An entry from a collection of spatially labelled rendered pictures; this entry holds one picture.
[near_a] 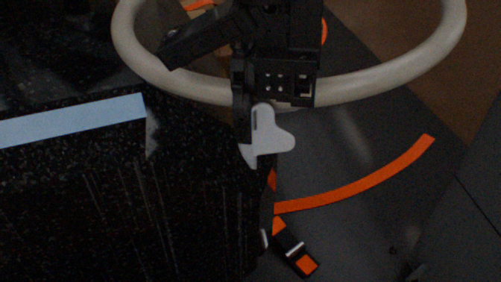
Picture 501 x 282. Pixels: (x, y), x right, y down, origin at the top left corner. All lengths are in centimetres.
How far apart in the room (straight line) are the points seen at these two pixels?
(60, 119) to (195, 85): 28
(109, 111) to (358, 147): 119
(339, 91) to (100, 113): 37
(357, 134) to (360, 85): 129
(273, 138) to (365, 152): 125
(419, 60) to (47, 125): 51
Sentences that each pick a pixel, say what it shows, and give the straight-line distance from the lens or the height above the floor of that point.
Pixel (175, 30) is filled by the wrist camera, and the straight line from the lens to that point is 44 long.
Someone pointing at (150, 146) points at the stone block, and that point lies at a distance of 67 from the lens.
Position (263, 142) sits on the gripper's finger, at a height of 89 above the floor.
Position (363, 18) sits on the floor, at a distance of 252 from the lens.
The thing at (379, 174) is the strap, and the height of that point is 2.
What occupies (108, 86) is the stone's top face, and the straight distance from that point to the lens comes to 68.
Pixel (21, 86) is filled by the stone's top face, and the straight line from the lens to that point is 73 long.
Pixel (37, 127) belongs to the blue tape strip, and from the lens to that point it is 69.
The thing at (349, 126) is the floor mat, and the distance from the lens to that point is 177.
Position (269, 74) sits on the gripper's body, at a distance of 40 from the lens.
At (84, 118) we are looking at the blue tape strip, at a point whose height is 78.
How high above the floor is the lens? 121
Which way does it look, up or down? 46 degrees down
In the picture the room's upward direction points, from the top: straight up
